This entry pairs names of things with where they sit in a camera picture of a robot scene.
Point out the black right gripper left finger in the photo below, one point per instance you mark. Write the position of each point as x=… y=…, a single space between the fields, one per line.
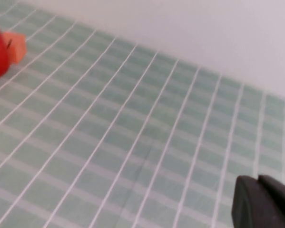
x=249 y=206

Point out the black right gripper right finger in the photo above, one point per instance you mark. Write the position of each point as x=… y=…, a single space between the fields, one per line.
x=280 y=197

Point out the green checked tablecloth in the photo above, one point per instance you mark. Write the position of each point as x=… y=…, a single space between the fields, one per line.
x=132 y=118

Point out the orange block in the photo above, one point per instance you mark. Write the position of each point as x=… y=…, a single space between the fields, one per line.
x=17 y=47

